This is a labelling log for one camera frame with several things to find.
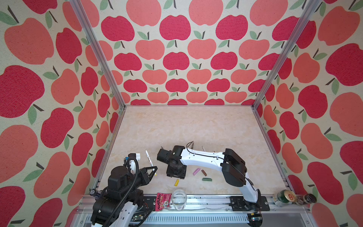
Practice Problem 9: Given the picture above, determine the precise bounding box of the aluminium frame post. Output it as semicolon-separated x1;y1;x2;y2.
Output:
251;0;322;111
70;0;126;111

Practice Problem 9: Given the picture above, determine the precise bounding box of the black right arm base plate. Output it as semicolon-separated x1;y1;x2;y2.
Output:
229;196;270;212

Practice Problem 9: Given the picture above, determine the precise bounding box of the aluminium left rear frame post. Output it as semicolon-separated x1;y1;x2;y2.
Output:
70;0;126;111

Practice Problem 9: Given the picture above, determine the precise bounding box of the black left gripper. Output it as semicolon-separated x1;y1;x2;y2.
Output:
119;166;158;198

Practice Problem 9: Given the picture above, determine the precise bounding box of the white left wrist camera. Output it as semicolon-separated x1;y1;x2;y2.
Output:
128;153;141;168

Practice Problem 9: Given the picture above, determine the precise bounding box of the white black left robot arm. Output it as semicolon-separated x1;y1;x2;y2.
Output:
90;166;157;227

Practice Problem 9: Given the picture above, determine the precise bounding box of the pink snack packet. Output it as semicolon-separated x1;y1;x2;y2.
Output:
155;193;172;211

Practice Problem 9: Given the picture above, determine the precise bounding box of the aluminium right rear frame post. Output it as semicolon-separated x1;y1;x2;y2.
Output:
251;0;322;111

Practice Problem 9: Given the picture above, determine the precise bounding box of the clear glass bowl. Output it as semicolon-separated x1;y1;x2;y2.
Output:
172;189;187;211

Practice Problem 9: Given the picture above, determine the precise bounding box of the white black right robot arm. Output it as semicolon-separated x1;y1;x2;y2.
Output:
157;145;262;211

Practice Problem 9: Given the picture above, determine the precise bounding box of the pink pen cap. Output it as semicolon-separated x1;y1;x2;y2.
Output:
193;168;201;176

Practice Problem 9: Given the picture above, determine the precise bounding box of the green drink can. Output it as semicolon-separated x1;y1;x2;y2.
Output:
273;190;297;207

